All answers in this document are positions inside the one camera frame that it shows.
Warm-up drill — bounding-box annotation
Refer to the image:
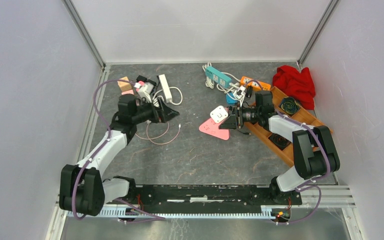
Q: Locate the pink square power strip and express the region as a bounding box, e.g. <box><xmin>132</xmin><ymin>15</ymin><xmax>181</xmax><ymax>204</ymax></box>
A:
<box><xmin>198</xmin><ymin>117</ymin><xmax>230</xmax><ymax>141</ymax></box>

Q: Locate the wooden cube adapter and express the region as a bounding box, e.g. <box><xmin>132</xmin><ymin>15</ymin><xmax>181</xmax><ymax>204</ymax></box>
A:
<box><xmin>117</xmin><ymin>76</ymin><xmax>133</xmax><ymax>93</ymax></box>

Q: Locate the black power adapter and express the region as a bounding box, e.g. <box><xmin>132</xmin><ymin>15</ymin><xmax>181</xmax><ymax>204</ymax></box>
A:
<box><xmin>245</xmin><ymin>85</ymin><xmax>253</xmax><ymax>99</ymax></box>

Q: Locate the white charger plug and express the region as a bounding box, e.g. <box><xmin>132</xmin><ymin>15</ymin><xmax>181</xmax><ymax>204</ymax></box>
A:
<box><xmin>210</xmin><ymin>105</ymin><xmax>229</xmax><ymax>124</ymax></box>

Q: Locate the blue folding extension socket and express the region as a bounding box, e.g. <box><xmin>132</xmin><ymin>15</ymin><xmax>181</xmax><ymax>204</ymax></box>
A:
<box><xmin>225</xmin><ymin>94</ymin><xmax>238</xmax><ymax>105</ymax></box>

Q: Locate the pink plug adapter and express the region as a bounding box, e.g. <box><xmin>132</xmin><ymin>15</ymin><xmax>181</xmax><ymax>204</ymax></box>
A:
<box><xmin>121</xmin><ymin>89</ymin><xmax>135</xmax><ymax>95</ymax></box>

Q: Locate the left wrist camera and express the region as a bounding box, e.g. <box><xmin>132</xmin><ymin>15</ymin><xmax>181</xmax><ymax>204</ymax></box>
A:
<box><xmin>133</xmin><ymin>81</ymin><xmax>156</xmax><ymax>103</ymax></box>

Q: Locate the teal power strip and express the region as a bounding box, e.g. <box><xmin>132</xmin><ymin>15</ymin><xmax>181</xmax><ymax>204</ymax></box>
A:
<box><xmin>205</xmin><ymin>66</ymin><xmax>232</xmax><ymax>88</ymax></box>

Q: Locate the teal strip white cord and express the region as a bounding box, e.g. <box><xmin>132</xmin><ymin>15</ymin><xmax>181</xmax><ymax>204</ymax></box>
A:
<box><xmin>202</xmin><ymin>62</ymin><xmax>246</xmax><ymax>100</ymax></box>

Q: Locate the orange divided tray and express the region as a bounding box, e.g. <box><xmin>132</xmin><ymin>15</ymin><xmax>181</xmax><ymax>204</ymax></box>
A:
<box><xmin>243</xmin><ymin>86</ymin><xmax>334</xmax><ymax>168</ymax></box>

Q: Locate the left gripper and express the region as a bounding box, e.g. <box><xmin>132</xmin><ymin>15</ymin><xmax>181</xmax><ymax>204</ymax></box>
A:
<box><xmin>131</xmin><ymin>96</ymin><xmax>179</xmax><ymax>125</ymax></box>

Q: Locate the white usb power strip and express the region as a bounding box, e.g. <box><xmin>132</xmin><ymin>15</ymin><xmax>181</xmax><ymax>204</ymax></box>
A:
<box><xmin>157</xmin><ymin>74</ymin><xmax>173</xmax><ymax>103</ymax></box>

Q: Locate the black ring object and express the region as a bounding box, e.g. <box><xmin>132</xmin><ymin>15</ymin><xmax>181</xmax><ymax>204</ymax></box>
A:
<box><xmin>268</xmin><ymin>133</ymin><xmax>291</xmax><ymax>151</ymax></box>

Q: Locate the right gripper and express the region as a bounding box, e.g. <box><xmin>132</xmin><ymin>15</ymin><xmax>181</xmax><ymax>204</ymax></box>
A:
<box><xmin>219</xmin><ymin>102</ymin><xmax>261</xmax><ymax>130</ymax></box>

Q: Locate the small black adapter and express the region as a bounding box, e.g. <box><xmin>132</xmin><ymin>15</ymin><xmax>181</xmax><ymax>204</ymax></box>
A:
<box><xmin>136</xmin><ymin>75</ymin><xmax>148</xmax><ymax>83</ymax></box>

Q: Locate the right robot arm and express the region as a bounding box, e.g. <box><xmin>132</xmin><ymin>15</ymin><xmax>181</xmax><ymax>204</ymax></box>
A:
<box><xmin>219</xmin><ymin>91</ymin><xmax>341</xmax><ymax>204</ymax></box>

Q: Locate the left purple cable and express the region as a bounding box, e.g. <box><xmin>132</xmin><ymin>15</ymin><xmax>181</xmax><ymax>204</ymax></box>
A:
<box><xmin>71</xmin><ymin>79</ymin><xmax>166</xmax><ymax>223</ymax></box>

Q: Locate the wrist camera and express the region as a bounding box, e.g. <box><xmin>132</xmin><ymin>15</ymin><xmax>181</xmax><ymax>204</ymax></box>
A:
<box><xmin>133</xmin><ymin>81</ymin><xmax>156</xmax><ymax>103</ymax></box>
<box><xmin>232</xmin><ymin>85</ymin><xmax>247</xmax><ymax>106</ymax></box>

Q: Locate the pink thin cable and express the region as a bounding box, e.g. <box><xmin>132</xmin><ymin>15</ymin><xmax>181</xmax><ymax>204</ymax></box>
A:
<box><xmin>134</xmin><ymin>121</ymin><xmax>182</xmax><ymax>146</ymax></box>

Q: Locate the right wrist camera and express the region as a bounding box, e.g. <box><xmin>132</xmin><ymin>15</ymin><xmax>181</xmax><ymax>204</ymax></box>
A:
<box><xmin>232</xmin><ymin>85</ymin><xmax>247</xmax><ymax>106</ymax></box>

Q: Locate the purple cable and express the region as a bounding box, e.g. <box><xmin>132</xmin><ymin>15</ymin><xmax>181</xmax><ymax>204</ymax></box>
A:
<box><xmin>71</xmin><ymin>79</ymin><xmax>166</xmax><ymax>223</ymax></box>
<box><xmin>243</xmin><ymin>79</ymin><xmax>331</xmax><ymax>226</ymax></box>

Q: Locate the orange power strip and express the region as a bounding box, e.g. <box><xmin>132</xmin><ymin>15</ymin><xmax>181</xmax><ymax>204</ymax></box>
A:
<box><xmin>240</xmin><ymin>76</ymin><xmax>272</xmax><ymax>91</ymax></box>

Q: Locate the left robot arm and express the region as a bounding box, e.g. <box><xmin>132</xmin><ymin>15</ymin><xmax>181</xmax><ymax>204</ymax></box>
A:
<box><xmin>58</xmin><ymin>94</ymin><xmax>180</xmax><ymax>220</ymax></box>

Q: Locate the red cloth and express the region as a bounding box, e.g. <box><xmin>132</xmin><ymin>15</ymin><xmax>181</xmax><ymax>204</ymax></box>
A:
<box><xmin>272</xmin><ymin>65</ymin><xmax>316</xmax><ymax>110</ymax></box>

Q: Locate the white coiled cord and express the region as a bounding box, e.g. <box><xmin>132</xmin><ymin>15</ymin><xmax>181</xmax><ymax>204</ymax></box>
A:
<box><xmin>152</xmin><ymin>86</ymin><xmax>184</xmax><ymax>108</ymax></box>

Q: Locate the dark green ring object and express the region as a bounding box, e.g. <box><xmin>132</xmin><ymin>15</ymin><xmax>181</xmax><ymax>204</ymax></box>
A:
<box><xmin>279</xmin><ymin>97</ymin><xmax>301</xmax><ymax>116</ymax></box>

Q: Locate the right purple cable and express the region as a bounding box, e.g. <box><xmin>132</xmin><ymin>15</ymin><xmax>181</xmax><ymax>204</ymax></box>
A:
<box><xmin>243</xmin><ymin>79</ymin><xmax>331</xmax><ymax>226</ymax></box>

